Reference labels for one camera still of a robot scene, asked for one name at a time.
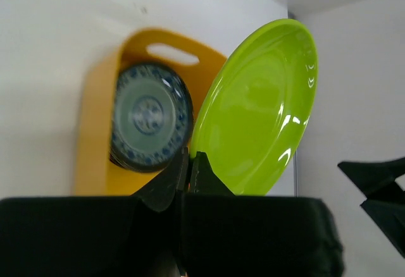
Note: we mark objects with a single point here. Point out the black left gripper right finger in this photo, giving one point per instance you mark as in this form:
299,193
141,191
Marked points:
238,235

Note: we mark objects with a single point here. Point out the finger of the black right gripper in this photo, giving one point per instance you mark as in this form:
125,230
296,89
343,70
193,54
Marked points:
386,208
376,180

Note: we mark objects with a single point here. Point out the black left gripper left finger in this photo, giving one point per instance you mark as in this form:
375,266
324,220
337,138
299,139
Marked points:
92,236

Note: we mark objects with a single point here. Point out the green plate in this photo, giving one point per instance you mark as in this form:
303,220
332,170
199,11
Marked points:
258,106

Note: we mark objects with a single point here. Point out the blue floral plate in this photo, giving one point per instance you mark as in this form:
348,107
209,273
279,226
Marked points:
152,117

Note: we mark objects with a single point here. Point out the yellow plastic bin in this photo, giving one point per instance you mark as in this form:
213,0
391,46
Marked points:
95,174

